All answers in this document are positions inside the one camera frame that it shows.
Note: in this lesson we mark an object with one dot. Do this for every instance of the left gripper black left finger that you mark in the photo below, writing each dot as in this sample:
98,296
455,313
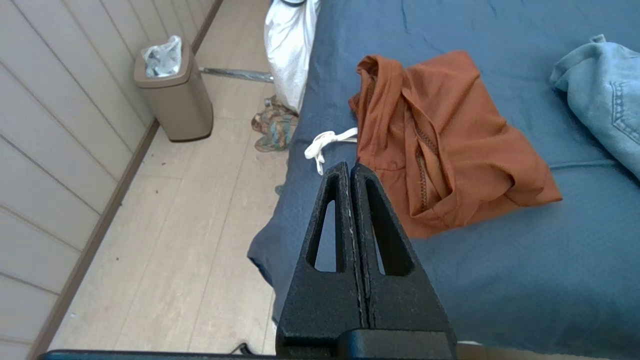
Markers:
325,310

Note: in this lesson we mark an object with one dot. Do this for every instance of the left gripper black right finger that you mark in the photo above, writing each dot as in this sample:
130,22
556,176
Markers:
400,310

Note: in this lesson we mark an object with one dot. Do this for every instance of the brown shorts with white print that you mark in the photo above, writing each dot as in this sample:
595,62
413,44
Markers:
450,150

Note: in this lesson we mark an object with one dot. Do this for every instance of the light blue denim shorts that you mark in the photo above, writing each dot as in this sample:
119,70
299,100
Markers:
605,95

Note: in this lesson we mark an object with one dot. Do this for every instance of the bed with blue sheet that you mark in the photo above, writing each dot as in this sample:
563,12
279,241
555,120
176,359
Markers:
500,280

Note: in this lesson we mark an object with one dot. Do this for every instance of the green patterned fabric item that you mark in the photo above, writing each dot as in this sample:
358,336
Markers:
275,125

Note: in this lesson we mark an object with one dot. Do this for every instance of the brown trash bin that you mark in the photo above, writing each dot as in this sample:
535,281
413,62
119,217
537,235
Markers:
180,105

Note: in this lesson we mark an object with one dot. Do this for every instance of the thin metal rod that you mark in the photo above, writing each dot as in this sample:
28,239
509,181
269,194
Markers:
235,74

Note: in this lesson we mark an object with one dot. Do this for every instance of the clear plastic bag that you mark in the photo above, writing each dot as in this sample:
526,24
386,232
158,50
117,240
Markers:
162,57

